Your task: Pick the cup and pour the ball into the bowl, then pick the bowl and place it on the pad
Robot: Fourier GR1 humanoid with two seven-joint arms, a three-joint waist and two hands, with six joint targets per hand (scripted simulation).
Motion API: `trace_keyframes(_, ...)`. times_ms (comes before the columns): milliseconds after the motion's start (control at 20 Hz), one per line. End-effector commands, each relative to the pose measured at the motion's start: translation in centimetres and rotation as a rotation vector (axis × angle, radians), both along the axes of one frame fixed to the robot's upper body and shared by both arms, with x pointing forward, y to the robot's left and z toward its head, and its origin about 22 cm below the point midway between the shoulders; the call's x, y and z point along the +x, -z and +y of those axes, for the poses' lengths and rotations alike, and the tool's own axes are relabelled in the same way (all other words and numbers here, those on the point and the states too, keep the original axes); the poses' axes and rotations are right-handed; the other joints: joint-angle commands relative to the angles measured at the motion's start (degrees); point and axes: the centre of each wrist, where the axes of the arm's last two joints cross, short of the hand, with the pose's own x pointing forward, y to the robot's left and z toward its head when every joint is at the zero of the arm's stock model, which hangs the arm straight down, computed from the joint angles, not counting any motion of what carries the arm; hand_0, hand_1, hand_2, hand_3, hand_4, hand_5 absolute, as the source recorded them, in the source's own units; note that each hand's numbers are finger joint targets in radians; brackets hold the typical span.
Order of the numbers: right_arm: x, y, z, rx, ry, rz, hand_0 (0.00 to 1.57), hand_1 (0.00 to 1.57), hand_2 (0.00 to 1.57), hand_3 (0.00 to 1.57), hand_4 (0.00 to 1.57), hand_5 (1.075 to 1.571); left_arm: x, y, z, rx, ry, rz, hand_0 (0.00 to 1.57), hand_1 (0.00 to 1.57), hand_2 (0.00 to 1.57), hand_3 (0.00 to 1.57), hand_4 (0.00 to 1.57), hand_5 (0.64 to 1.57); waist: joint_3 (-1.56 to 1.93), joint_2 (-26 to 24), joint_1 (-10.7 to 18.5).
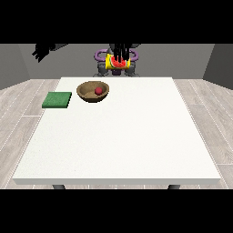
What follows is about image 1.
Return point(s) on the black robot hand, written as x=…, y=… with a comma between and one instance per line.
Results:
x=121, y=50
x=43, y=50

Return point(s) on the yellow cup with melon print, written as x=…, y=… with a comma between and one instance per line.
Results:
x=118, y=64

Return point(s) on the small red ball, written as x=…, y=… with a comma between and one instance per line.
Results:
x=98, y=91

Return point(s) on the green square pad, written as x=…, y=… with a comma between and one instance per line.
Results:
x=57, y=99

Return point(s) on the brown wooden bowl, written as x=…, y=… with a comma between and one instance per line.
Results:
x=87, y=92

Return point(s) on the grey robot trunk purple rings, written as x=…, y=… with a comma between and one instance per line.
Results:
x=100, y=55

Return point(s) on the dark table leg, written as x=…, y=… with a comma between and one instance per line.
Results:
x=174, y=187
x=58, y=187

